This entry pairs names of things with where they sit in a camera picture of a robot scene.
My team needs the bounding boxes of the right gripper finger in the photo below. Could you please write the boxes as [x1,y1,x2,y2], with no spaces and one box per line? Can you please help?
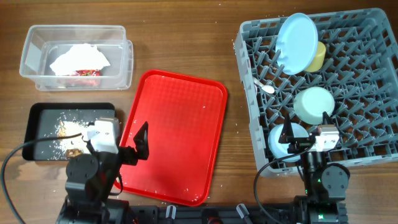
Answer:
[322,111,333,125]
[278,114,295,144]

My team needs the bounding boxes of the small light blue bowl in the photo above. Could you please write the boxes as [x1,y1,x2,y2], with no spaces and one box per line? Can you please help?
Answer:
[268,123,309,159]

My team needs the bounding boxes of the mint green bowl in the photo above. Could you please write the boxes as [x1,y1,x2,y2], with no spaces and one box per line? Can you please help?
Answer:
[294,86,335,125]

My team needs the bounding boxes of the grey dishwasher rack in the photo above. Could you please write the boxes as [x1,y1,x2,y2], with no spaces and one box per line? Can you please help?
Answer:
[234,8,397,177]

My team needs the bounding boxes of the red plastic serving tray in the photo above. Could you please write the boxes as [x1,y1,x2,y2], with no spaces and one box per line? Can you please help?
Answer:
[114,70,228,207]

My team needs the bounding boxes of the white plastic spoon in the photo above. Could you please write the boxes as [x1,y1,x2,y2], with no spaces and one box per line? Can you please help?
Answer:
[252,77,275,94]

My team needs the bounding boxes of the yellow plastic cup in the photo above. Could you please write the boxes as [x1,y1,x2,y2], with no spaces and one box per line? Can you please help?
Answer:
[305,42,326,72]

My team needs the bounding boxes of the red candy wrapper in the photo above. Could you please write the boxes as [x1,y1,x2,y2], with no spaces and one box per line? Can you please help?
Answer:
[63,70,101,87]

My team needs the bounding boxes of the large light blue plate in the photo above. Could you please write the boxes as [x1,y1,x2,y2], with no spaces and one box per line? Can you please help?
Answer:
[275,13,318,75]

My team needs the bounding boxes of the white paper napkin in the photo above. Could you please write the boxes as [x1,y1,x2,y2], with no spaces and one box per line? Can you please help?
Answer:
[50,44,110,76]

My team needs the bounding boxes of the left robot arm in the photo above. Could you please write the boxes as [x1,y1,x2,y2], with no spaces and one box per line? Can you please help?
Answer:
[56,118,149,224]

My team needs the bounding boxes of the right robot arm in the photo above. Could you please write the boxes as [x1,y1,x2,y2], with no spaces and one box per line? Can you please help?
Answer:
[279,112,350,224]

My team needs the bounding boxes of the clear plastic waste bin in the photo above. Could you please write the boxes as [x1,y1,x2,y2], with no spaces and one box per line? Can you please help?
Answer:
[19,25,134,91]

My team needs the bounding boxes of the black rectangular tray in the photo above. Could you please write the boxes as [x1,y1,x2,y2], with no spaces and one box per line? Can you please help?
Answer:
[22,103,116,161]

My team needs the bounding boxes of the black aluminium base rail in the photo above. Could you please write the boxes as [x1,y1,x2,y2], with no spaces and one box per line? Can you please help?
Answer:
[56,204,348,224]

